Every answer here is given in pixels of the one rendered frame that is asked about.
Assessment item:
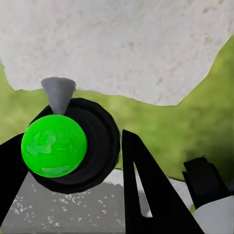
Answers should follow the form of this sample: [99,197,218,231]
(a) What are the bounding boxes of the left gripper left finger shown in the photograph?
[0,133,29,227]

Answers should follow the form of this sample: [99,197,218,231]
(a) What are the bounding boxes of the insectifuge atomizer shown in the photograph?
[21,77,121,195]

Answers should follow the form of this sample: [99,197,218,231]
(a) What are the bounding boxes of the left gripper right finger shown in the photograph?
[121,130,204,234]

